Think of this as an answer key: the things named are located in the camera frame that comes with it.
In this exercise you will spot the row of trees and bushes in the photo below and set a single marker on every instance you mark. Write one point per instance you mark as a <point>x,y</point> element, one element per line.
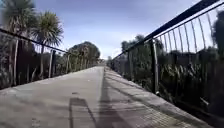
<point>140,51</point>
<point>48,28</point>

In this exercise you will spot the grey paved bridge path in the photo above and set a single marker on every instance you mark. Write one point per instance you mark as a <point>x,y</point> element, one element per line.
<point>86,83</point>

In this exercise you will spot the black metal railing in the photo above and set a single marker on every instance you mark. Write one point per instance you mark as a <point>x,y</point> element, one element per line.
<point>154,68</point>

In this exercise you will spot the dark railing with pale posts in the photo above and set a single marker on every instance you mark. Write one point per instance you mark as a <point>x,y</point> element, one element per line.
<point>53,65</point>

